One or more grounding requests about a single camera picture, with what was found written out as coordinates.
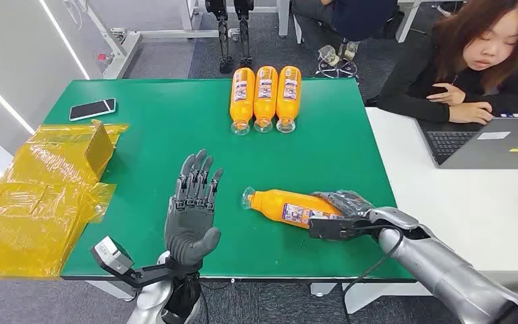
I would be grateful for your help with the person's right hand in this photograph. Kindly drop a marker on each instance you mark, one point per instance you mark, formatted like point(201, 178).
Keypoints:
point(471, 113)

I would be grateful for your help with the person's left hand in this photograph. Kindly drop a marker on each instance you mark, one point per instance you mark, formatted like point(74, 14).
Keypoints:
point(451, 95)

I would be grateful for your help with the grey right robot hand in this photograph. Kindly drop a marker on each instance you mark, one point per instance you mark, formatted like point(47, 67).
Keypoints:
point(348, 201)

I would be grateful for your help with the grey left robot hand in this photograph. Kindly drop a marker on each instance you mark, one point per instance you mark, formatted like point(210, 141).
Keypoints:
point(189, 223)

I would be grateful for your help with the orange juice bottle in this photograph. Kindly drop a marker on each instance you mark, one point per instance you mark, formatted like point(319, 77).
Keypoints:
point(242, 96)
point(288, 94)
point(277, 203)
point(265, 94)

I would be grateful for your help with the person at laptop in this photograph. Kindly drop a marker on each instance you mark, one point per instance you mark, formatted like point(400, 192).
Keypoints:
point(420, 76)

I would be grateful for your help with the grey laptop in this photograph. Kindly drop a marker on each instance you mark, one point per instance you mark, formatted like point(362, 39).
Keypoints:
point(500, 152)

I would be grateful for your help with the white table leg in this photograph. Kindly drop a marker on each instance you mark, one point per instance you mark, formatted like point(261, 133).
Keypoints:
point(284, 18)
point(406, 20)

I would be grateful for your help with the white desk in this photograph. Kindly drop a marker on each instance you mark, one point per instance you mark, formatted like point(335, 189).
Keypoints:
point(464, 201)

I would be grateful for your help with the green table mat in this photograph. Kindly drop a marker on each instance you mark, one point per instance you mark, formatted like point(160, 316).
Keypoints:
point(174, 134)

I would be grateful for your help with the office chair base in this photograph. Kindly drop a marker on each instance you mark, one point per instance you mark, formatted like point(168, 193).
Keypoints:
point(337, 69)

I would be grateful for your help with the seated person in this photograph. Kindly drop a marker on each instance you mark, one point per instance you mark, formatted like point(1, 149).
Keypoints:
point(357, 18)

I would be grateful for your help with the black smartphone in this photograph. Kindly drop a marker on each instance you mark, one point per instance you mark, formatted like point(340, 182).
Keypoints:
point(91, 109)

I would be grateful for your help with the yellow film wrapped box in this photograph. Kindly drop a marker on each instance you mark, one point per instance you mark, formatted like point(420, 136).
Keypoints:
point(40, 201)

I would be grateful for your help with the black robot leg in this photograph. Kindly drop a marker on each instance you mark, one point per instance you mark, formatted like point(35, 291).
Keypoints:
point(223, 40)
point(244, 35)

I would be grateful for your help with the red knob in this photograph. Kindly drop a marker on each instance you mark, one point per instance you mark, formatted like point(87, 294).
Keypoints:
point(102, 57)

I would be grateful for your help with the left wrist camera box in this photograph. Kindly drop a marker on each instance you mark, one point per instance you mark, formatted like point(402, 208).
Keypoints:
point(111, 257)

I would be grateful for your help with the white metal stand frame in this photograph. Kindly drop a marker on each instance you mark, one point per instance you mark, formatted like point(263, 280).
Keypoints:
point(125, 49)

